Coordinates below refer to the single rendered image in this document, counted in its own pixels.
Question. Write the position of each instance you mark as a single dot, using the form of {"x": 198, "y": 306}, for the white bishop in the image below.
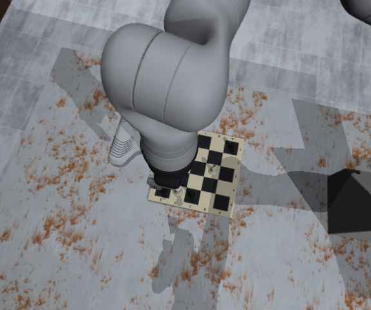
{"x": 213, "y": 170}

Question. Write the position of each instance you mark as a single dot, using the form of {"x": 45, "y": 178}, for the white chess king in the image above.
{"x": 178, "y": 192}

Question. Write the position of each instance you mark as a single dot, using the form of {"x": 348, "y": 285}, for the chessboard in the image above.
{"x": 214, "y": 194}

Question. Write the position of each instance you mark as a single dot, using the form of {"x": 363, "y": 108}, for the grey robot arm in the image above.
{"x": 170, "y": 84}

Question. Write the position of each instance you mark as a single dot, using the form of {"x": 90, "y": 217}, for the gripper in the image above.
{"x": 127, "y": 144}

